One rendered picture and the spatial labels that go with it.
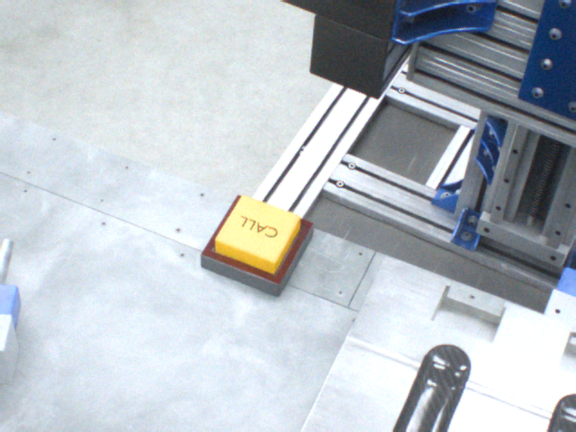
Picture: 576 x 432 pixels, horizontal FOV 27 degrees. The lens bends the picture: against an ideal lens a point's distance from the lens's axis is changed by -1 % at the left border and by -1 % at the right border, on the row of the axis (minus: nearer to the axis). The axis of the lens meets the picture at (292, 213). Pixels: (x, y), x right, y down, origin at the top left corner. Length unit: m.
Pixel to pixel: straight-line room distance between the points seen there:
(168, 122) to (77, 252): 1.22
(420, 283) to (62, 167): 0.39
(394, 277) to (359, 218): 0.92
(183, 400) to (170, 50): 1.52
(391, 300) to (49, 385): 0.30
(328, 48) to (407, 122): 0.73
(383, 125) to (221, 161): 0.36
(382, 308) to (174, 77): 1.49
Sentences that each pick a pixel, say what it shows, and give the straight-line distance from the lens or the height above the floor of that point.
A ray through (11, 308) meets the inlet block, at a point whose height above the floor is 0.84.
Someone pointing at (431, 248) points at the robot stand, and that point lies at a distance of 1.89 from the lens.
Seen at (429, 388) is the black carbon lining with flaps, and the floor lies 0.88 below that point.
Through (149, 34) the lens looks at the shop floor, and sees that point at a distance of 2.50.
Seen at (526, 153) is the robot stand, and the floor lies 0.51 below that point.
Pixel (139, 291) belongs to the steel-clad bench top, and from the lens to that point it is 1.09.
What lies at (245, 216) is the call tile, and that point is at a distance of 1.09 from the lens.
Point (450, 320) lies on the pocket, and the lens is 1.01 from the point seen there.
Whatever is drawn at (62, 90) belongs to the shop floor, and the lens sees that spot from 2.40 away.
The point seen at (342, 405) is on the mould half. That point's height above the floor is 0.88.
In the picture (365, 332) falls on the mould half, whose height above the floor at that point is 0.89.
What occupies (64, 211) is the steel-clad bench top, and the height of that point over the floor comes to 0.80.
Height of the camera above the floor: 1.68
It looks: 51 degrees down
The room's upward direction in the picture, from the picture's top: 5 degrees clockwise
